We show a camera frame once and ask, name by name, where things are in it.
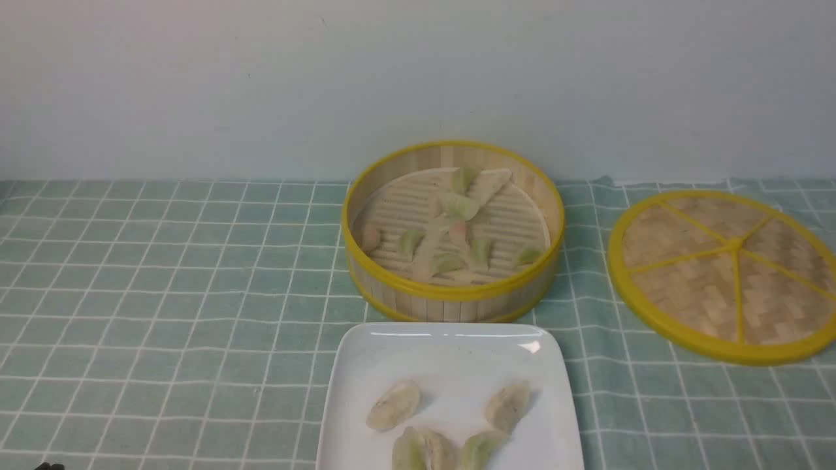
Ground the pale dumpling on plate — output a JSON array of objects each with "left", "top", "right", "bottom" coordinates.
[
  {"left": 484, "top": 381, "right": 532, "bottom": 434},
  {"left": 365, "top": 380, "right": 422, "bottom": 431}
]

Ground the green dumpling steamer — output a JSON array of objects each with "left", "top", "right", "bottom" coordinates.
[
  {"left": 429, "top": 252, "right": 468, "bottom": 277},
  {"left": 450, "top": 166, "right": 479, "bottom": 196},
  {"left": 469, "top": 238, "right": 494, "bottom": 270},
  {"left": 513, "top": 245, "right": 541, "bottom": 268}
]

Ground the green dumpling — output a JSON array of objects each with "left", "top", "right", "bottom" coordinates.
[
  {"left": 398, "top": 228, "right": 426, "bottom": 262},
  {"left": 456, "top": 430, "right": 508, "bottom": 469}
]

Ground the white perforated steamer liner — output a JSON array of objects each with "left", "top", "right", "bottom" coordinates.
[{"left": 349, "top": 168, "right": 551, "bottom": 287}]

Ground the pale dumpling left on plate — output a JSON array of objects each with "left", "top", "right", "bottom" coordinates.
[{"left": 365, "top": 380, "right": 422, "bottom": 431}]

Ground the yellow-rimmed woven steamer lid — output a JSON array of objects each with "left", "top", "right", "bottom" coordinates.
[{"left": 608, "top": 190, "right": 835, "bottom": 366}]

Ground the green dumpling steamer right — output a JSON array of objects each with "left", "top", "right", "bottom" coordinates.
[{"left": 513, "top": 245, "right": 541, "bottom": 268}]

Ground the yellow-rimmed bamboo steamer basket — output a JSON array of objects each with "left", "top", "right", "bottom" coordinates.
[{"left": 340, "top": 142, "right": 565, "bottom": 323}]

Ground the green checkered tablecloth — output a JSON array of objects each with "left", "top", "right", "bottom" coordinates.
[{"left": 1, "top": 178, "right": 835, "bottom": 469}]

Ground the pink dumpling in steamer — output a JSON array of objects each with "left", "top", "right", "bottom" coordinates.
[{"left": 359, "top": 223, "right": 381, "bottom": 253}]

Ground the pale dumpling right on plate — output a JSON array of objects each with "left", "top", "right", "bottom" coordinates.
[{"left": 484, "top": 381, "right": 532, "bottom": 434}]

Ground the green dumpling steamer top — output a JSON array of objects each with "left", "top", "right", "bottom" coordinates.
[{"left": 450, "top": 166, "right": 479, "bottom": 196}]

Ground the white square plate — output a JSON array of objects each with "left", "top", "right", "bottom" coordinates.
[{"left": 315, "top": 323, "right": 585, "bottom": 469}]

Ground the green-white dumpling bottom centre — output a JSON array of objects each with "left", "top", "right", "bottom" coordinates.
[{"left": 391, "top": 426, "right": 458, "bottom": 469}]

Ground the green dumpling steamer middle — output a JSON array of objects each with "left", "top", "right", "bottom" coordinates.
[{"left": 469, "top": 238, "right": 494, "bottom": 270}]

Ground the pink-green dumpling steamer centre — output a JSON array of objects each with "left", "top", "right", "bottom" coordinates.
[{"left": 448, "top": 219, "right": 470, "bottom": 250}]

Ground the green dumpling steamer front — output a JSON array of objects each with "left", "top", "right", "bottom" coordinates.
[{"left": 429, "top": 252, "right": 468, "bottom": 277}]

